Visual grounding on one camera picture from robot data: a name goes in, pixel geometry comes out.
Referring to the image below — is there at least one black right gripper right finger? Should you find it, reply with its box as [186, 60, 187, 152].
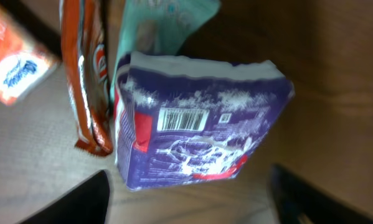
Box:
[269, 164, 373, 224]

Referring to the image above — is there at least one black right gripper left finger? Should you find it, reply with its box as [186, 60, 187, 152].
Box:
[21, 170, 110, 224]

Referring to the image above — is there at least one purple pink liner pack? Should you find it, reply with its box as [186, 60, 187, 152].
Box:
[115, 52, 295, 191]

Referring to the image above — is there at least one orange brown snack bar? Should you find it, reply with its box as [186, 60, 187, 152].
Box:
[59, 0, 113, 157]

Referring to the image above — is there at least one small orange box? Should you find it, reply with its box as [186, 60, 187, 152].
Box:
[0, 1, 62, 106]

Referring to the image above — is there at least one teal snack packet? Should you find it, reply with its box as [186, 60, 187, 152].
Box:
[110, 0, 222, 100]

